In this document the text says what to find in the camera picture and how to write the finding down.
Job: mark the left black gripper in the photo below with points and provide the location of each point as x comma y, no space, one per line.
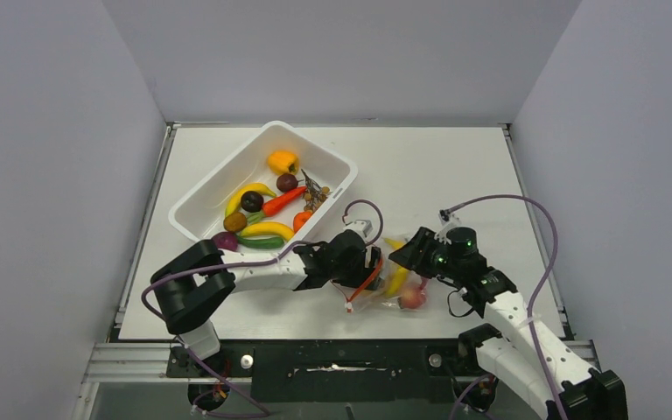
362,273

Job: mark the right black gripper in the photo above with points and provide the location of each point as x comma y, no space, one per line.
414,255

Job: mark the clear zip top bag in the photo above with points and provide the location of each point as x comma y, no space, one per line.
375,299

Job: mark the dark purple fake fruit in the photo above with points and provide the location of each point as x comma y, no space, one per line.
286,182

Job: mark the dark fake plum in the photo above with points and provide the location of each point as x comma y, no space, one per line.
252,201

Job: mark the brown fake kiwi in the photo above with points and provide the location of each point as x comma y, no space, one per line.
235,222

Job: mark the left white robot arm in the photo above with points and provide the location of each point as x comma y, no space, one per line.
187,291

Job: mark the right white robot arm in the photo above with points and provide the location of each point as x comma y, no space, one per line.
514,346

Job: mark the red fake chili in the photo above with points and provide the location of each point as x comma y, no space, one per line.
423,284

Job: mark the red fake fruit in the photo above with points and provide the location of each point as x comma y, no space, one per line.
412,297

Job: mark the small orange fake fruit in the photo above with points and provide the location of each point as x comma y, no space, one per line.
300,219

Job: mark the brown fake berry twig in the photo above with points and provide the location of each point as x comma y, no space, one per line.
315,195

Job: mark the green fake chili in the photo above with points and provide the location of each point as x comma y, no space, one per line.
265,243

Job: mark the small yellow fake banana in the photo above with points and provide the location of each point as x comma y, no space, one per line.
268,228

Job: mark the orange fake carrot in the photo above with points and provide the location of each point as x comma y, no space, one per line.
275,206

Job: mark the orange yellow fake pepper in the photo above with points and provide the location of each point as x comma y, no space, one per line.
283,162

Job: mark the purple fake onion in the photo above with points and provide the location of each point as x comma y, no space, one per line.
226,240

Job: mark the white plastic bin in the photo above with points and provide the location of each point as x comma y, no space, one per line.
217,162

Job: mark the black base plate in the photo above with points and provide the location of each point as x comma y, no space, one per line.
346,370

